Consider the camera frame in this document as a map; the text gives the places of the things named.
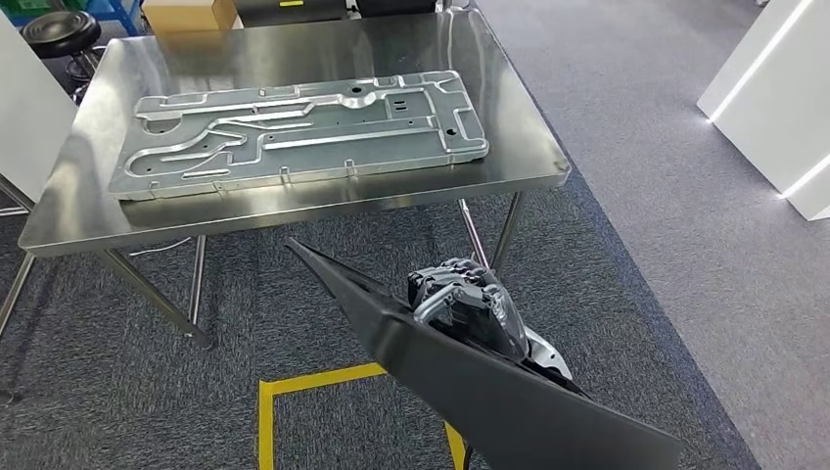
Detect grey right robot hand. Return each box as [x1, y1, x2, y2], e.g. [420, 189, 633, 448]
[406, 258, 530, 363]

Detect black plastic frame part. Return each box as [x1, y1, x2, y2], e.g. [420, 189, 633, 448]
[285, 237, 683, 470]

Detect stainless steel workbench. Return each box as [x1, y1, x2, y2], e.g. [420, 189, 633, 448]
[0, 6, 574, 352]

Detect stamped grey metal panel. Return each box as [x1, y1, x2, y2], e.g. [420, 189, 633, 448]
[107, 70, 490, 203]

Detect white lit display stand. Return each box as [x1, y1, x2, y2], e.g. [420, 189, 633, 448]
[697, 0, 830, 222]

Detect brown cardboard box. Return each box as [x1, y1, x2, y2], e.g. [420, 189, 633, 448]
[141, 0, 240, 33]

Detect stainless steel table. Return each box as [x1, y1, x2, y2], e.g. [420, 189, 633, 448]
[0, 176, 35, 218]

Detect white partition panel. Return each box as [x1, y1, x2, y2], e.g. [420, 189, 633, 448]
[0, 13, 79, 204]

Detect black round stool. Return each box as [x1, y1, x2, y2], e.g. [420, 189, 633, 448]
[21, 9, 103, 85]

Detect white floor cable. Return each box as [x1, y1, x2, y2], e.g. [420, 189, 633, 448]
[128, 236, 193, 259]

